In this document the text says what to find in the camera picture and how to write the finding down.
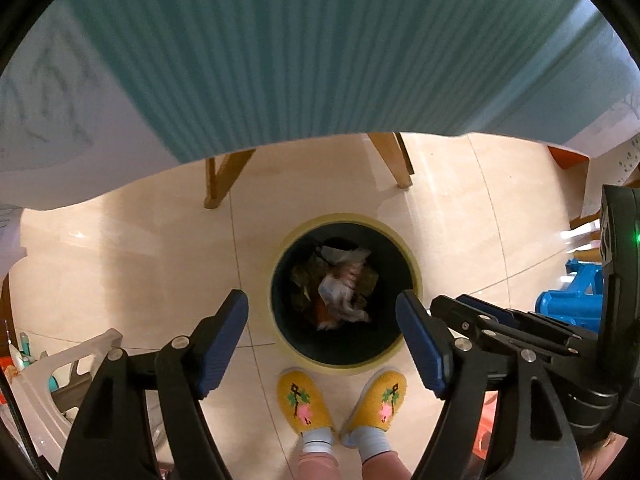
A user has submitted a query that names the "brown wooden cabinet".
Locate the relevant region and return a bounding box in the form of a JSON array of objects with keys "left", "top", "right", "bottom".
[{"left": 0, "top": 272, "right": 12, "bottom": 346}]

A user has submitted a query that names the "pink plastic stool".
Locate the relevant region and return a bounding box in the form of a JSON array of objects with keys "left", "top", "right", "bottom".
[{"left": 467, "top": 390, "right": 501, "bottom": 480}]

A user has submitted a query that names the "teal ribbed tablecloth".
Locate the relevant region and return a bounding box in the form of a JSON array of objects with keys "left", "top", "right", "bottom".
[{"left": 65, "top": 0, "right": 636, "bottom": 166}]

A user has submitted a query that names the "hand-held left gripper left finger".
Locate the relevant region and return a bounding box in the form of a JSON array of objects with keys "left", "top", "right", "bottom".
[{"left": 57, "top": 288, "right": 249, "bottom": 480}]

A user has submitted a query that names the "person's right forearm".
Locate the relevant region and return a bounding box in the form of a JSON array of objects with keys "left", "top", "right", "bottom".
[{"left": 580, "top": 435, "right": 630, "bottom": 480}]

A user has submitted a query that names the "olive crumpled wrapper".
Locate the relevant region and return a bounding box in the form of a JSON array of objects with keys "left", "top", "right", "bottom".
[{"left": 291, "top": 255, "right": 326, "bottom": 306}]

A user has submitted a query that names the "crumpled white plastic bag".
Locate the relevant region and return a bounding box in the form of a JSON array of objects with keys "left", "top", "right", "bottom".
[{"left": 317, "top": 247, "right": 373, "bottom": 323}]

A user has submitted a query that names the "yellow knitted slipper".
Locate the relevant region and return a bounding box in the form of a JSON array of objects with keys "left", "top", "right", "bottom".
[
  {"left": 277, "top": 367, "right": 337, "bottom": 441},
  {"left": 340, "top": 369, "right": 408, "bottom": 448}
]

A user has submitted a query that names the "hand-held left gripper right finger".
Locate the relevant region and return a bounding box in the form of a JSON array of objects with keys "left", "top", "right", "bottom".
[{"left": 395, "top": 290, "right": 583, "bottom": 480}]

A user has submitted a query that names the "white dotted cloth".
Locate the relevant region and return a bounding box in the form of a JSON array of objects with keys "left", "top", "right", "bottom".
[{"left": 590, "top": 95, "right": 640, "bottom": 186}]

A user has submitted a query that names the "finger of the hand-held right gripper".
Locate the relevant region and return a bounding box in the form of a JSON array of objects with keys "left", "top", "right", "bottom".
[
  {"left": 429, "top": 295, "right": 566, "bottom": 361},
  {"left": 456, "top": 294, "right": 601, "bottom": 346}
]

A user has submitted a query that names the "blue plastic stool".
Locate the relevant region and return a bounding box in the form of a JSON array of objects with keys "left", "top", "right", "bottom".
[{"left": 535, "top": 257, "right": 606, "bottom": 331}]

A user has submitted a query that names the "person's right leg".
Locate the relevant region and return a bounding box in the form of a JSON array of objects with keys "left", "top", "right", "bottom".
[{"left": 361, "top": 452, "right": 411, "bottom": 480}]

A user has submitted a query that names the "white patterned cloth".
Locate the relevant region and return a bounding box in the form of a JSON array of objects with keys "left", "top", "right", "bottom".
[{"left": 0, "top": 0, "right": 178, "bottom": 261}]

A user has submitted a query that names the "wooden chair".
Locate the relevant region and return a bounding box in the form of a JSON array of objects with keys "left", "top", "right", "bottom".
[{"left": 547, "top": 145, "right": 603, "bottom": 233}]

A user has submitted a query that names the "light blue sock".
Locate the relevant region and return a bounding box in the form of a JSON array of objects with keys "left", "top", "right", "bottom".
[
  {"left": 301, "top": 427, "right": 335, "bottom": 456},
  {"left": 357, "top": 427, "right": 392, "bottom": 463}
]

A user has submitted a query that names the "dark blue yellow-rimmed trash bin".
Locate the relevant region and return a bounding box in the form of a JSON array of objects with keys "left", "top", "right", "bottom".
[{"left": 270, "top": 214, "right": 423, "bottom": 376}]

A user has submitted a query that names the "white plastic stool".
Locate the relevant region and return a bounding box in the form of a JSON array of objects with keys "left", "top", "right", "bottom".
[{"left": 12, "top": 329, "right": 168, "bottom": 466}]

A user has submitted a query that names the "person's left leg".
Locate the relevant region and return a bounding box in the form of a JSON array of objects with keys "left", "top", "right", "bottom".
[{"left": 297, "top": 452, "right": 335, "bottom": 480}]

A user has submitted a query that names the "person's leg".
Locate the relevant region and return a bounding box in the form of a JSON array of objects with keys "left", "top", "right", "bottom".
[
  {"left": 361, "top": 452, "right": 411, "bottom": 480},
  {"left": 297, "top": 452, "right": 335, "bottom": 480}
]

